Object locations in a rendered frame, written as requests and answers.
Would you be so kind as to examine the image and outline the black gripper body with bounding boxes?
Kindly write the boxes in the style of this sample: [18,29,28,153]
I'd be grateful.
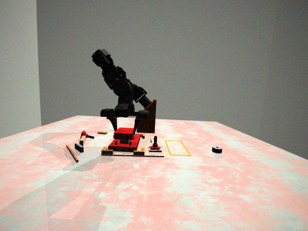
[100,96,149,119]

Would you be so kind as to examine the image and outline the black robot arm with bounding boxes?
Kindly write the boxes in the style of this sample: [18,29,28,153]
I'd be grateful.
[92,49,152,118]

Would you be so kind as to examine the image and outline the black toy tyre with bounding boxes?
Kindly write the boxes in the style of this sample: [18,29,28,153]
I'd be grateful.
[212,146,222,153]

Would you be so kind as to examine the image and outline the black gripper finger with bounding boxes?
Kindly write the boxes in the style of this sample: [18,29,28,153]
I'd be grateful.
[133,118,143,134]
[106,117,117,131]

